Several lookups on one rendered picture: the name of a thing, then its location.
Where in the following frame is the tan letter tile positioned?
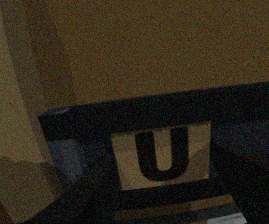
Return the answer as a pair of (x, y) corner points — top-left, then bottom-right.
(110, 121), (210, 190)

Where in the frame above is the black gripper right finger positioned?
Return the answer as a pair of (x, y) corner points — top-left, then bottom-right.
(210, 137), (269, 224)

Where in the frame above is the white paper ticket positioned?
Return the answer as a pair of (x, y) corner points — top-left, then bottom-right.
(207, 213), (248, 224)

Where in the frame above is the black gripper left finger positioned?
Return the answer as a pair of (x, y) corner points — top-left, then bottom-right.
(20, 153), (118, 224)

